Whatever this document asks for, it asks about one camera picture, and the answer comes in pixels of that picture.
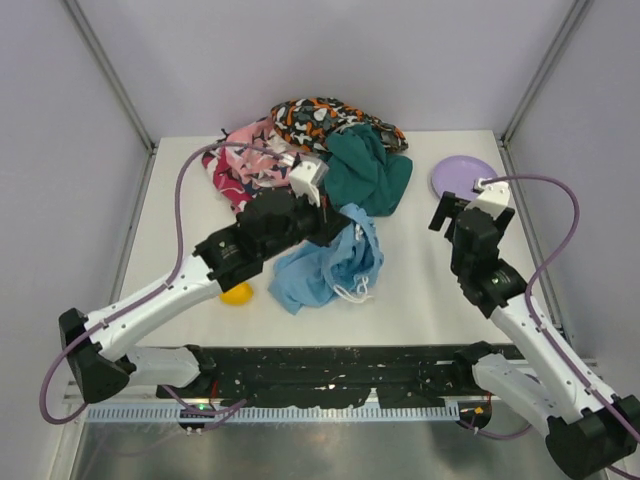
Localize light blue shorts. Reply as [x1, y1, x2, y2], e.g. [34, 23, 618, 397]
[268, 204, 384, 315]

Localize teal green cloth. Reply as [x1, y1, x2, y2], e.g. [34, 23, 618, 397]
[323, 125, 413, 217]

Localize orange black camouflage shorts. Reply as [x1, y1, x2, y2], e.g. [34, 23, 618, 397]
[271, 97, 409, 153]

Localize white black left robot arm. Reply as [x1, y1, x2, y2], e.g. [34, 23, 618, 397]
[59, 190, 351, 404]

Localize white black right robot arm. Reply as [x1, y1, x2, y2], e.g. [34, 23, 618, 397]
[429, 188, 639, 479]

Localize pink patterned cloth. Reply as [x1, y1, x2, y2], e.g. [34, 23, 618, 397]
[201, 117, 322, 213]

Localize lilac plastic plate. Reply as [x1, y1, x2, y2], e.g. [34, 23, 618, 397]
[430, 155, 497, 200]

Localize yellow lemon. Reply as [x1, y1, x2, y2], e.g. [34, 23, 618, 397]
[219, 282, 254, 306]

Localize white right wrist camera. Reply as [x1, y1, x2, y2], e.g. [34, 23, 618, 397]
[465, 178, 511, 220]

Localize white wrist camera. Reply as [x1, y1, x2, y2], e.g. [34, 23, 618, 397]
[465, 178, 511, 220]
[289, 156, 329, 207]

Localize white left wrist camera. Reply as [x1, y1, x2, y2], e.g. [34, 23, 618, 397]
[289, 156, 329, 207]

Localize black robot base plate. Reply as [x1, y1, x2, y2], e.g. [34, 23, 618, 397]
[154, 343, 526, 409]

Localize white slotted cable duct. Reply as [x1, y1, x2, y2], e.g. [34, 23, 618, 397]
[86, 402, 460, 424]

